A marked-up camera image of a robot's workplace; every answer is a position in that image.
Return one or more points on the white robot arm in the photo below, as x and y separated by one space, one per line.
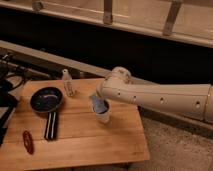
192 100

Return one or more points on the white ceramic cup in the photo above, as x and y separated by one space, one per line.
103 117

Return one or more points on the clear plastic bottle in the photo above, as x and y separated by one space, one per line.
67 81

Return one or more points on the wooden cutting board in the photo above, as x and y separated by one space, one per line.
81 139

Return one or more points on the black frying pan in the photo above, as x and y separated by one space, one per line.
47 100

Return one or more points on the dark red oval object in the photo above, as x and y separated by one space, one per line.
28 142

